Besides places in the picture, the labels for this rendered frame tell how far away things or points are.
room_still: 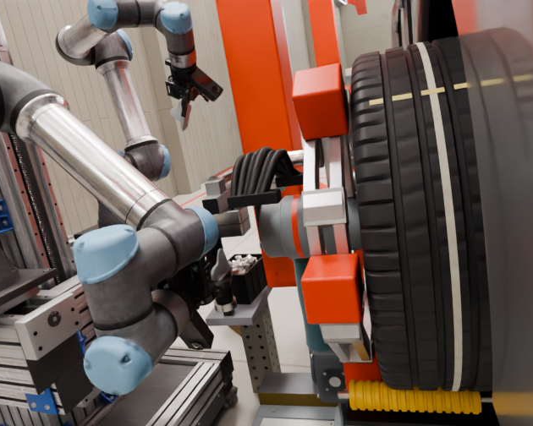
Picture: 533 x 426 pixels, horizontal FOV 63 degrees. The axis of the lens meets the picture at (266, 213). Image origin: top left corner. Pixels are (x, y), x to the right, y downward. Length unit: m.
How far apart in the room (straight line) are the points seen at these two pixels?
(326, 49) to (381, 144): 2.63
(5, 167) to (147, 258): 0.83
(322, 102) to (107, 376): 0.47
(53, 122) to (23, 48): 4.34
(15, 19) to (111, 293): 4.70
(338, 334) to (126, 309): 0.35
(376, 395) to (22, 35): 4.72
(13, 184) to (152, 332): 0.85
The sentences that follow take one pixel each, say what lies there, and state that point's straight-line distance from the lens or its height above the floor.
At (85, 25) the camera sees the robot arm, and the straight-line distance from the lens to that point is 1.35.
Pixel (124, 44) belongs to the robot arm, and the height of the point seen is 1.39.
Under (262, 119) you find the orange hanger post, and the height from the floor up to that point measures 1.07.
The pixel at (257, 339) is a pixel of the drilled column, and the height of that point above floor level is 0.25.
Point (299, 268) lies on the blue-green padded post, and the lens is 1.09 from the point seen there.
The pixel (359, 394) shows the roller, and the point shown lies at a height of 0.53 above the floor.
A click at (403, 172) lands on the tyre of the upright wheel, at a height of 1.00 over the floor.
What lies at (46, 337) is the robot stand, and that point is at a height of 0.72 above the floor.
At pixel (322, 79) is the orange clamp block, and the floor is 1.14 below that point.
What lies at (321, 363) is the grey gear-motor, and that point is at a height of 0.38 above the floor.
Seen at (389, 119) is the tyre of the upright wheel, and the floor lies 1.07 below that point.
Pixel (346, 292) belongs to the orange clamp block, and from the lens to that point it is 0.60.
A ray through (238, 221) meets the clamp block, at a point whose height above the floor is 0.93.
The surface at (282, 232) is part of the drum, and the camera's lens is 0.90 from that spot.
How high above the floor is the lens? 1.13
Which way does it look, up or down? 14 degrees down
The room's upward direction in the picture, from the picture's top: 10 degrees counter-clockwise
